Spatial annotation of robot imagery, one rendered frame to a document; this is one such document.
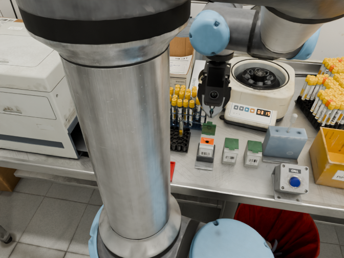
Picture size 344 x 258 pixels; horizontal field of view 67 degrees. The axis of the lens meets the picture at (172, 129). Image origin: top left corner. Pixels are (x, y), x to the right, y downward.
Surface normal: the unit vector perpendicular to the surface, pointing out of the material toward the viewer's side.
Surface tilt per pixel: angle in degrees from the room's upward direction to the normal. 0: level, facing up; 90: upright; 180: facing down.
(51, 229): 0
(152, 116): 88
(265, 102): 90
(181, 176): 0
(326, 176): 90
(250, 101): 90
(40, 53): 0
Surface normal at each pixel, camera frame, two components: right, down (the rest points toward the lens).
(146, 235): 0.31, 0.62
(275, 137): -0.14, 0.69
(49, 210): -0.01, -0.71
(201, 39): -0.36, 0.66
